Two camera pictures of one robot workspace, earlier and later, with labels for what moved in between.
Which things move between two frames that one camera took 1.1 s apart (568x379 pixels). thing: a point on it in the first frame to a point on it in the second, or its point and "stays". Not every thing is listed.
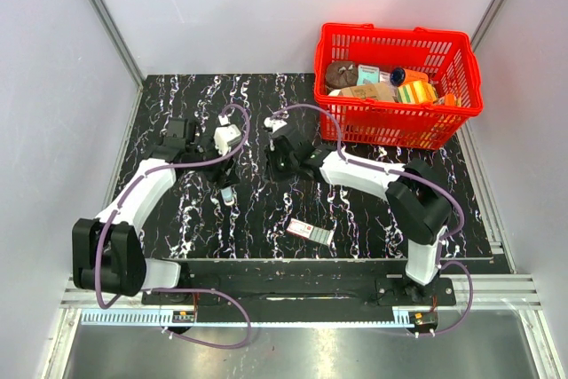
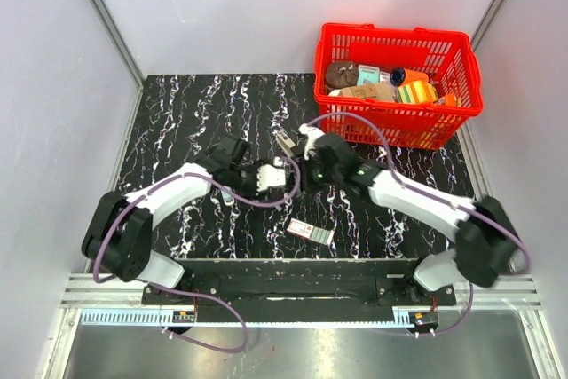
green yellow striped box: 416,93 stays
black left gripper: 224,177 to 254,169
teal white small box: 367,75 stays
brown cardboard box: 378,90 stays
